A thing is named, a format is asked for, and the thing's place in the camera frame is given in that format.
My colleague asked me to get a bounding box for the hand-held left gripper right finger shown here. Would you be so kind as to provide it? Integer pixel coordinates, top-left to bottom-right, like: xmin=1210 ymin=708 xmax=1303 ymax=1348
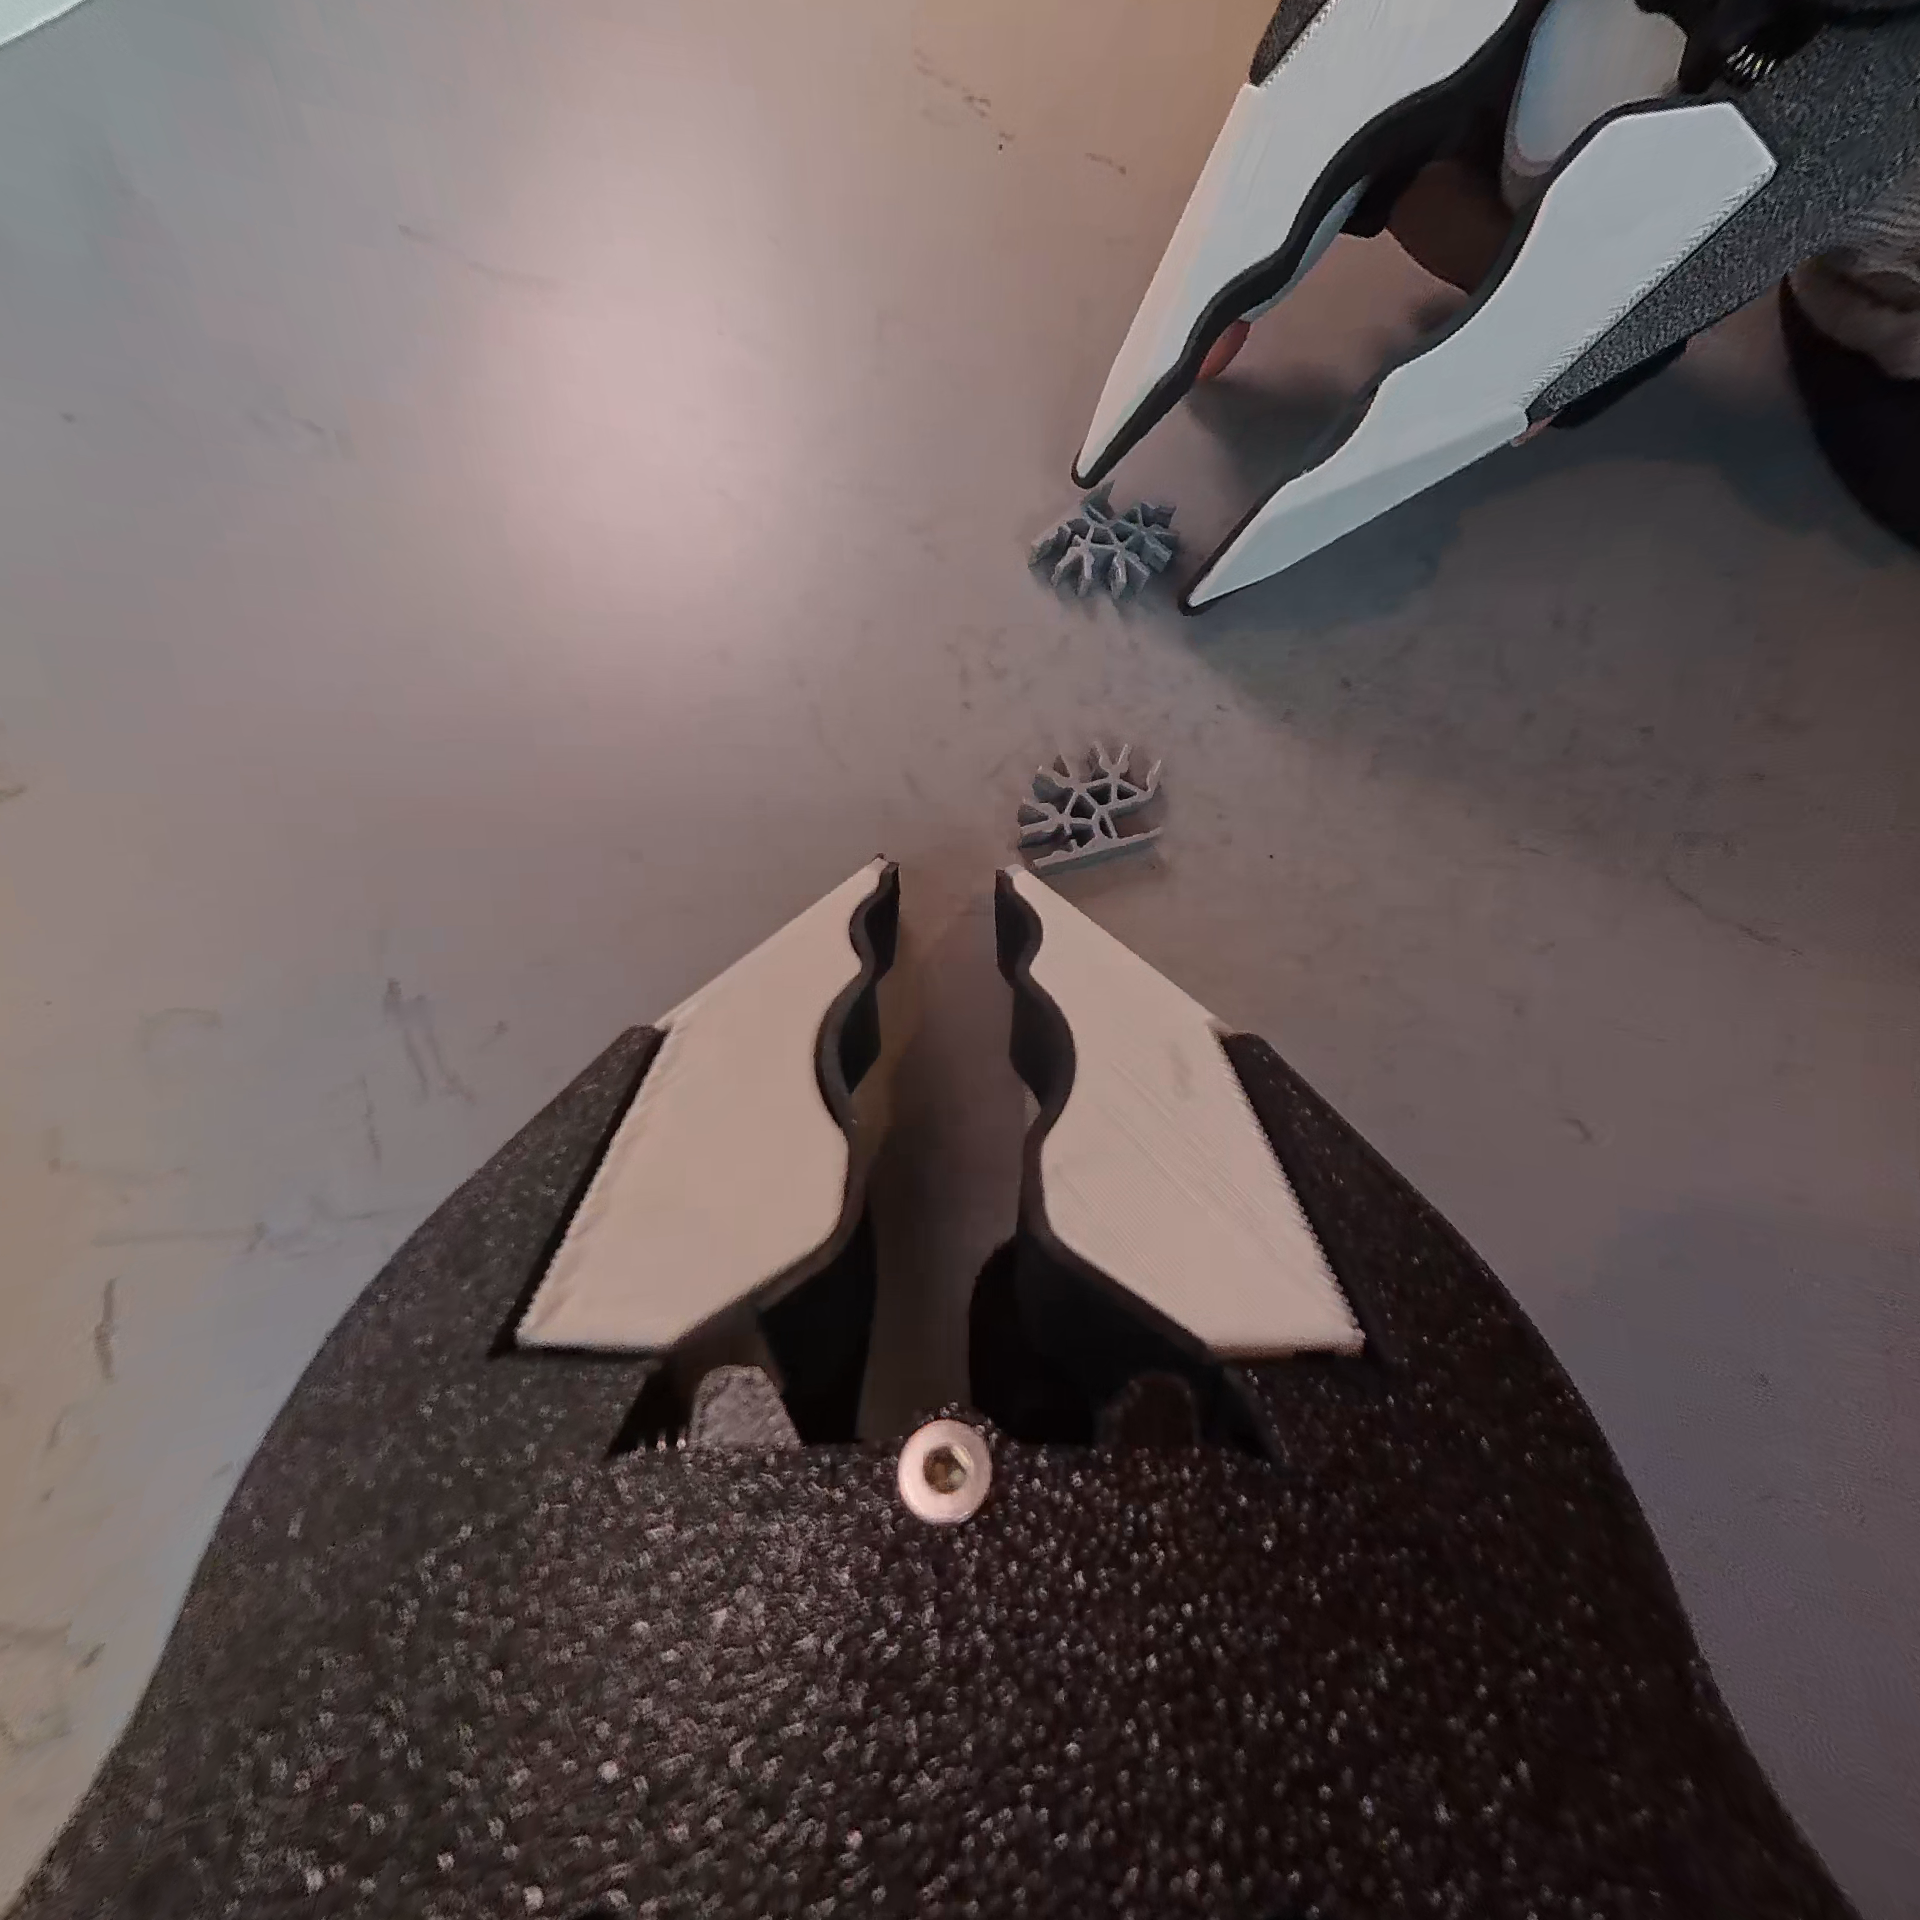
xmin=973 ymin=866 xmax=1372 ymax=1445

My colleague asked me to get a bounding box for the grey half-round connector piece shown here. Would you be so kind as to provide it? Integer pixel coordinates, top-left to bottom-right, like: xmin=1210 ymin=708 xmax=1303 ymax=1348
xmin=1018 ymin=742 xmax=1167 ymax=876

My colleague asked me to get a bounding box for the grey desk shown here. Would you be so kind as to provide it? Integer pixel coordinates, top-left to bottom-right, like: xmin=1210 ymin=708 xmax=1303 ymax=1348
xmin=0 ymin=0 xmax=1920 ymax=1785

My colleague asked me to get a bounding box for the person's right hand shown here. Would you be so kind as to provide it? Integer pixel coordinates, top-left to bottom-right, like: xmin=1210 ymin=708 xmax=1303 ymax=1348
xmin=1389 ymin=157 xmax=1521 ymax=294

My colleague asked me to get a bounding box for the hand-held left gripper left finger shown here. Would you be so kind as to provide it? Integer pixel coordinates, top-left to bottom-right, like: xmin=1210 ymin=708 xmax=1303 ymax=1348
xmin=515 ymin=857 xmax=905 ymax=1441

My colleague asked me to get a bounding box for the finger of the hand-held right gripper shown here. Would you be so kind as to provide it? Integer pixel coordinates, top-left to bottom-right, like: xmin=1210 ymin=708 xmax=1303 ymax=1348
xmin=1182 ymin=96 xmax=1778 ymax=618
xmin=1073 ymin=0 xmax=1546 ymax=493

